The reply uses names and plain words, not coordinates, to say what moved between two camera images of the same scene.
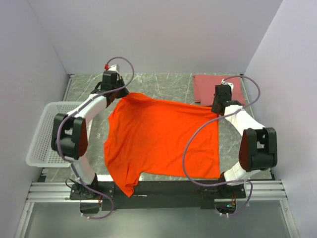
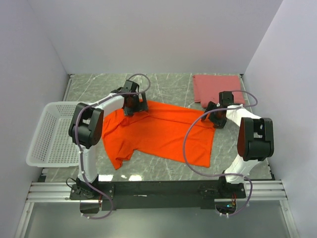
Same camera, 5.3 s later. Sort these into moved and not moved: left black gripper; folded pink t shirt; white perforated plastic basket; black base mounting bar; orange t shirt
Moved: orange t shirt; left black gripper
Not moved: folded pink t shirt; black base mounting bar; white perforated plastic basket
